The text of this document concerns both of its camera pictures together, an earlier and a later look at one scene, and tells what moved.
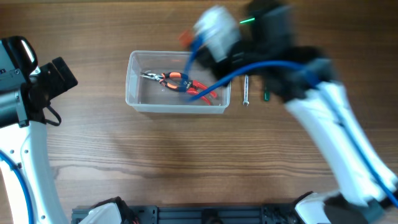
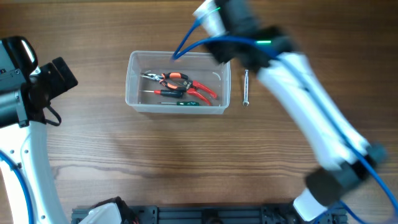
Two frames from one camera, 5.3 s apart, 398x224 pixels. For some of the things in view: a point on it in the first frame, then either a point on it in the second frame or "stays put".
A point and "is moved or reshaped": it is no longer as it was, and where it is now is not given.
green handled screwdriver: (266, 94) -> (182, 103)
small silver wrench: (246, 91) stays put
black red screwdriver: (186, 38) is moved or reshaped
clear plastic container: (157, 82) stays put
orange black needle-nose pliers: (163, 76) stays put
